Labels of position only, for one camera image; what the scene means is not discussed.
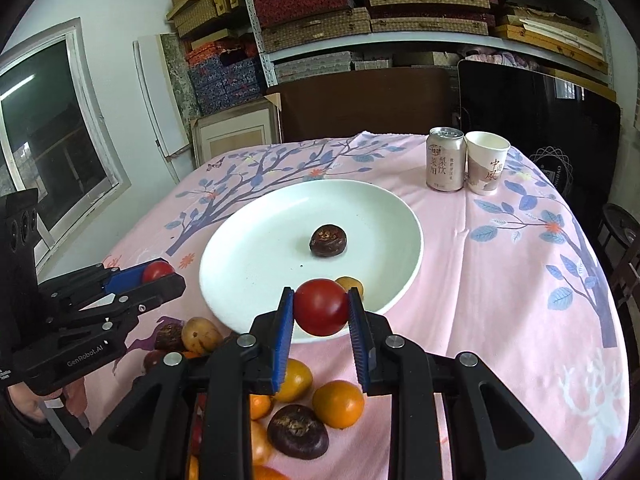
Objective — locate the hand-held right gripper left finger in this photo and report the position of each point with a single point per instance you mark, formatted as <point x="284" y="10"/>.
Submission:
<point x="282" y="340"/>

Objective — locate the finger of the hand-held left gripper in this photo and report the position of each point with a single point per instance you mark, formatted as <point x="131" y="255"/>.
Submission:
<point x="125" y="279"/>
<point x="160" y="290"/>

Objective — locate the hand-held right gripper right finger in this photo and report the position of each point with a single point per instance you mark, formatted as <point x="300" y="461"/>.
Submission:
<point x="359" y="345"/>

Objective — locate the small red tomato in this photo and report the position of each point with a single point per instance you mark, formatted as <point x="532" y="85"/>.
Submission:
<point x="157" y="271"/>
<point x="321" y="307"/>

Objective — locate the dark brown water chestnut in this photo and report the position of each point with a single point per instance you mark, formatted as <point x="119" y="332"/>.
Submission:
<point x="169" y="336"/>
<point x="327" y="241"/>
<point x="297" y="430"/>

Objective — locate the striped yellow pepino melon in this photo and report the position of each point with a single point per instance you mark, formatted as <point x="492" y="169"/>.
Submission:
<point x="200" y="335"/>

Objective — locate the orange mandarin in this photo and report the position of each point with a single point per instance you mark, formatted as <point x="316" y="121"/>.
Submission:
<point x="270" y="473"/>
<point x="260" y="406"/>
<point x="338" y="404"/>
<point x="192" y="467"/>

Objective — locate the pale yellow round fruit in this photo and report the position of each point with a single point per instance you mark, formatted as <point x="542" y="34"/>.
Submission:
<point x="347" y="281"/>

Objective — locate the dark red plum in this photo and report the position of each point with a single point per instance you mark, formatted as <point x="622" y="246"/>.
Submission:
<point x="152" y="360"/>

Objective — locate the white plate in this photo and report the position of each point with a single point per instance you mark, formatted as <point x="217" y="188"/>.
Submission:
<point x="260" y="250"/>

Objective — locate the bright red plum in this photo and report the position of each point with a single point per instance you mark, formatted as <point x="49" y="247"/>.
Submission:
<point x="197" y="427"/>

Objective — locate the person's left hand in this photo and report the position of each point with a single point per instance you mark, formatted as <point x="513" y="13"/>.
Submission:
<point x="32" y="405"/>

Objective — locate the white framed window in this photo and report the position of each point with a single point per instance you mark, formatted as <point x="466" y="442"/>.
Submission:
<point x="45" y="125"/>

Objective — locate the pink printed tablecloth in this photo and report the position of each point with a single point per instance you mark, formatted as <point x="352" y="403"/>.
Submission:
<point x="475" y="310"/>

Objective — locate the white board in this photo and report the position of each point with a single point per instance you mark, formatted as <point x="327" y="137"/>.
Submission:
<point x="155" y="100"/>

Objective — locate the pale beverage can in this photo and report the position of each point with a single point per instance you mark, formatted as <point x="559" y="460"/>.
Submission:
<point x="445" y="165"/>

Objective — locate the marbled grey board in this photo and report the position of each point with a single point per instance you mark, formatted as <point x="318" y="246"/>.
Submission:
<point x="177" y="75"/>

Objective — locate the stack of blue floral boxes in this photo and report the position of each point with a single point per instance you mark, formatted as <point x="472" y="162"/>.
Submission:
<point x="225" y="85"/>

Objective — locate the printed paper cup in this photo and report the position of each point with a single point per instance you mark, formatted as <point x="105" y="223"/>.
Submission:
<point x="487" y="170"/>

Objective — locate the row of grey boxes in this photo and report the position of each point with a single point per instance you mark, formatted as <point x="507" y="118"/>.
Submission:
<point x="310" y="67"/>

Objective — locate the white metal shelf rack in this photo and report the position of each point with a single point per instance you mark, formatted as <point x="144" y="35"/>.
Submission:
<point x="257" y="35"/>

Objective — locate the pile of straw woven cases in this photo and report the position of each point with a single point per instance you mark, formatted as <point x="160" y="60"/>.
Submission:
<point x="200" y="15"/>

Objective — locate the dark wooden chair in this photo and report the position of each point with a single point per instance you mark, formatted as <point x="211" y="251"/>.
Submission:
<point x="617" y="240"/>

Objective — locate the black glossy panel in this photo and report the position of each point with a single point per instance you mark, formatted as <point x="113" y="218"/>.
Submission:
<point x="530" y="110"/>

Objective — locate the stack of woven flat boxes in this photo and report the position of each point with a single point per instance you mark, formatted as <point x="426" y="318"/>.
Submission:
<point x="315" y="35"/>

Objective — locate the pink cloth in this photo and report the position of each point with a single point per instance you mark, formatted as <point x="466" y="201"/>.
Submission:
<point x="500" y="57"/>

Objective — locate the stack of yellow wooden boxes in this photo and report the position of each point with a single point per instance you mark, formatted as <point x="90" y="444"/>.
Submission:
<point x="550" y="40"/>

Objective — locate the wooden picture frame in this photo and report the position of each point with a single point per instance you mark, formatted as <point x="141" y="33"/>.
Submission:
<point x="235" y="137"/>

